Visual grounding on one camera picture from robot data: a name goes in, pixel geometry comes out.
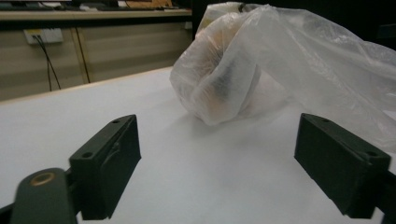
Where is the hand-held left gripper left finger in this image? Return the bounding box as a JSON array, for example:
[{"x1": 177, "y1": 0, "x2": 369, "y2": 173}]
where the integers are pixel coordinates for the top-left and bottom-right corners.
[{"x1": 68, "y1": 114, "x2": 142, "y2": 221}]

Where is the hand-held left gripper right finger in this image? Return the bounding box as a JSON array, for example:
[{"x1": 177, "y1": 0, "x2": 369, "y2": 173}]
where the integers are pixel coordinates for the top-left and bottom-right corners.
[{"x1": 293, "y1": 112, "x2": 392, "y2": 219}]

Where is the clear plastic bag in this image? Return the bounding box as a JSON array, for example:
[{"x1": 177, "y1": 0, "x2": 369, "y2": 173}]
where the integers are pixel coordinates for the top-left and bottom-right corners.
[{"x1": 169, "y1": 1, "x2": 396, "y2": 153}]

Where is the black outlet cable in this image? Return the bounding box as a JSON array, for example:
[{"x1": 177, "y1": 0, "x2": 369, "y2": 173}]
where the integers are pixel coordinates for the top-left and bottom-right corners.
[
  {"x1": 36, "y1": 35, "x2": 63, "y2": 91},
  {"x1": 33, "y1": 35, "x2": 53, "y2": 92}
]

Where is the white wall power outlet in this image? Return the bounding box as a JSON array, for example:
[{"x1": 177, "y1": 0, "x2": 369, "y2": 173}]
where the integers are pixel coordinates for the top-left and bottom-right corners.
[{"x1": 22, "y1": 27, "x2": 64, "y2": 45}]

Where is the long wall bench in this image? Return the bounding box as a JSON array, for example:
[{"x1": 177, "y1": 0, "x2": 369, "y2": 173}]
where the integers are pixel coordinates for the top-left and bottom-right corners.
[{"x1": 0, "y1": 8, "x2": 192, "y2": 22}]

